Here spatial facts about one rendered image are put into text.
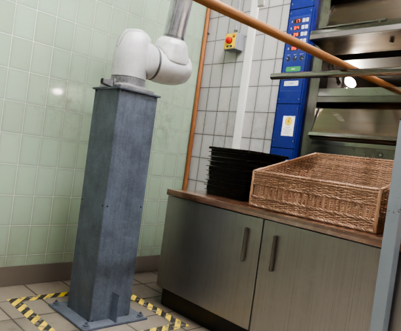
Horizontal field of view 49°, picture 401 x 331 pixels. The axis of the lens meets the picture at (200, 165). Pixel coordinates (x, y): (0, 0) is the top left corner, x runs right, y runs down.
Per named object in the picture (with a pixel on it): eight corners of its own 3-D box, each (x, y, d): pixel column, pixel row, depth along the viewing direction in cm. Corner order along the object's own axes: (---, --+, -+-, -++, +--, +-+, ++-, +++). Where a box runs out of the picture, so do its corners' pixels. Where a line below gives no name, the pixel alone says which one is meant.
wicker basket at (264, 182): (307, 207, 219) (315, 152, 218) (426, 231, 179) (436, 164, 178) (245, 205, 185) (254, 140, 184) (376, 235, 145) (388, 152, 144)
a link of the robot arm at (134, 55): (103, 75, 196) (110, 26, 195) (137, 84, 208) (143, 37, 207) (121, 73, 183) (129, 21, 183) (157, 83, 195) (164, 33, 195)
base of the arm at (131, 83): (90, 85, 192) (91, 73, 192) (131, 95, 208) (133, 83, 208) (112, 85, 179) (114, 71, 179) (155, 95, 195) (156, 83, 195)
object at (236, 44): (231, 52, 269) (233, 36, 268) (242, 51, 261) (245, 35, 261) (222, 49, 264) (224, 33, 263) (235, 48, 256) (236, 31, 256)
